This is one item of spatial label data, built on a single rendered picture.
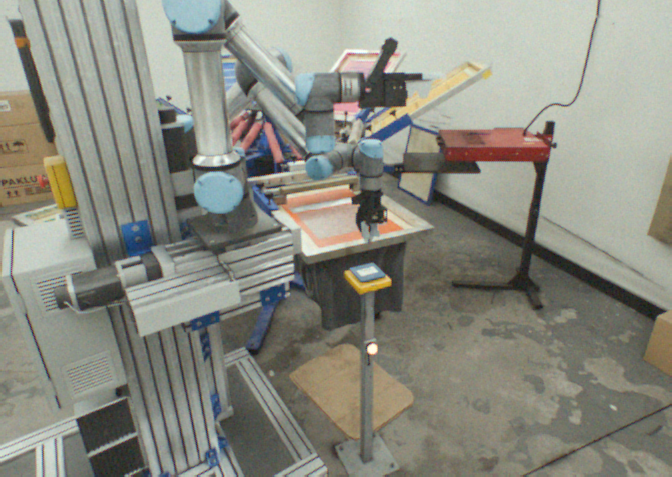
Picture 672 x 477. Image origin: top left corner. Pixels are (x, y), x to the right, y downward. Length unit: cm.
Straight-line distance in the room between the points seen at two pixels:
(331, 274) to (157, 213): 81
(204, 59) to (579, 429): 229
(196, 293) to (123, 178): 41
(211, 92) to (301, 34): 546
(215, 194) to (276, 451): 124
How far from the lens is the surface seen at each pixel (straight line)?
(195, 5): 107
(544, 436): 254
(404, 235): 189
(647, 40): 335
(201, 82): 111
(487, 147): 281
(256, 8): 637
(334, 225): 204
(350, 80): 112
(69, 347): 155
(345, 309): 206
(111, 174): 140
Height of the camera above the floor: 181
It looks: 25 degrees down
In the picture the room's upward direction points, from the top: 1 degrees counter-clockwise
